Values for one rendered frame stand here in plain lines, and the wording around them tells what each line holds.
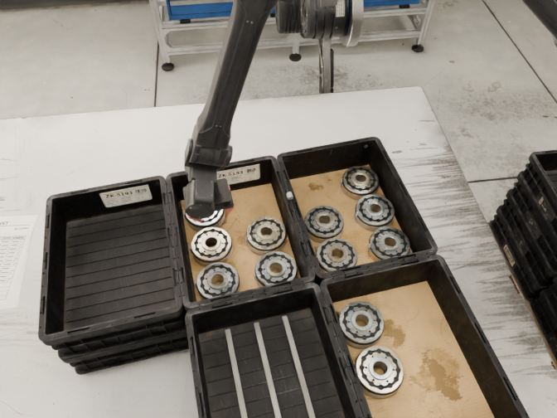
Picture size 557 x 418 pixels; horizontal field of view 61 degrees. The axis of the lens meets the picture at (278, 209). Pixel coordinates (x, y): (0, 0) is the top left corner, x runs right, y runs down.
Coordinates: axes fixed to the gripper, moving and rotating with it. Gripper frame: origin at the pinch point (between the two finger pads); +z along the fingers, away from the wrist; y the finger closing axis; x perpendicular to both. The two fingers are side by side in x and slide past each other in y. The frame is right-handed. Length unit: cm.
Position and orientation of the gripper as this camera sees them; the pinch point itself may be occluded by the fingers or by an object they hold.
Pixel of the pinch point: (213, 215)
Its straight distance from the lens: 114.1
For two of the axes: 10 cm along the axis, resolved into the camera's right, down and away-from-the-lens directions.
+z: 0.4, 5.3, 8.4
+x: -2.3, -8.2, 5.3
